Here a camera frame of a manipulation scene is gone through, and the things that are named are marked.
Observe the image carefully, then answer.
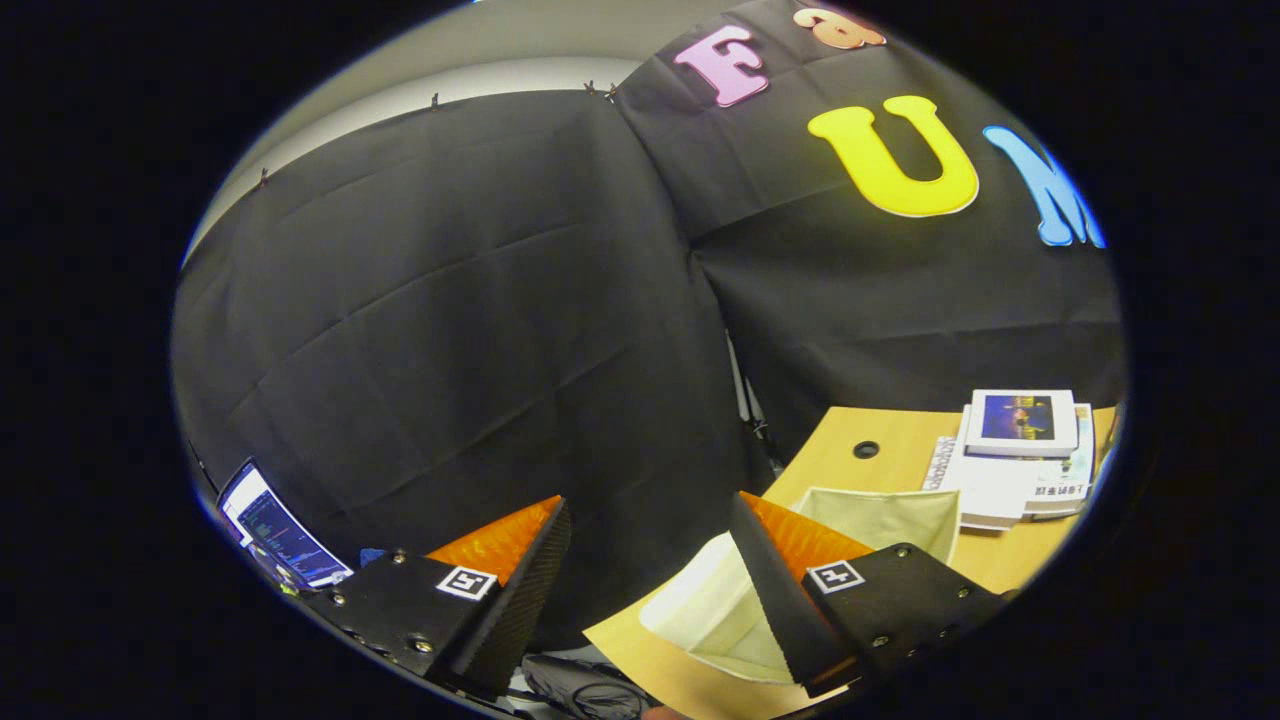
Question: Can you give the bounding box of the computer monitor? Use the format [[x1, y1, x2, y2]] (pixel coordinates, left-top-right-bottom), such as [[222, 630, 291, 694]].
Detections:
[[217, 458, 354, 591]]

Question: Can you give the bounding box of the green fabric storage box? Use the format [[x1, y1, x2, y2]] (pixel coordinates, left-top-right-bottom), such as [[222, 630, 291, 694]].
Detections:
[[638, 487, 963, 686]]

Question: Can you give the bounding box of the black bag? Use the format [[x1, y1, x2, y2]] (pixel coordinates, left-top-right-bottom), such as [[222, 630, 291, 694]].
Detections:
[[520, 652, 651, 720]]

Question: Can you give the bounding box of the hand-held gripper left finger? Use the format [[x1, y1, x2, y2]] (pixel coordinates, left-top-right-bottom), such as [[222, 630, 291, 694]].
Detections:
[[300, 495, 573, 701]]

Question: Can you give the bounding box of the metal backdrop stand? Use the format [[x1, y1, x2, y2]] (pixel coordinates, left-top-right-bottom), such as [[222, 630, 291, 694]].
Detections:
[[725, 335, 771, 441]]

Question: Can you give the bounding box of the plain white book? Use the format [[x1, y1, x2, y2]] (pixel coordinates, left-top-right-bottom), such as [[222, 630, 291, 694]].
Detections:
[[922, 435, 1041, 531]]

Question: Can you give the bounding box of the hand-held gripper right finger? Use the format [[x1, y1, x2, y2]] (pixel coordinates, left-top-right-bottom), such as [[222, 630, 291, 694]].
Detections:
[[727, 492, 1006, 699]]

